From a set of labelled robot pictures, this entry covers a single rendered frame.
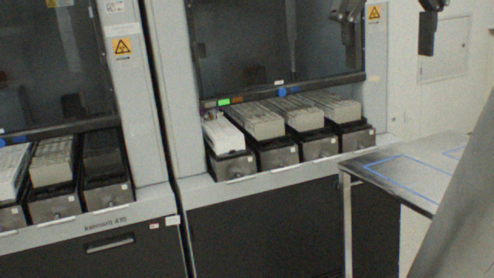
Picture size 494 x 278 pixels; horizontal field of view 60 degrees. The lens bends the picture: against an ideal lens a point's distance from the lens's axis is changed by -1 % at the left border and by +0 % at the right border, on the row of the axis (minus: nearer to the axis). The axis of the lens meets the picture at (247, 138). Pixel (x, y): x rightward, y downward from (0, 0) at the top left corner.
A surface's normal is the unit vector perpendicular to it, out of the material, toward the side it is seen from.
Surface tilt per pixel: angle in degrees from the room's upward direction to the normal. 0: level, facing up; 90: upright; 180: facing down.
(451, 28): 90
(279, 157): 90
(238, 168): 90
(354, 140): 90
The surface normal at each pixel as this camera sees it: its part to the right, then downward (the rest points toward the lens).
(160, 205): 0.32, 0.29
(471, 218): -0.96, 0.20
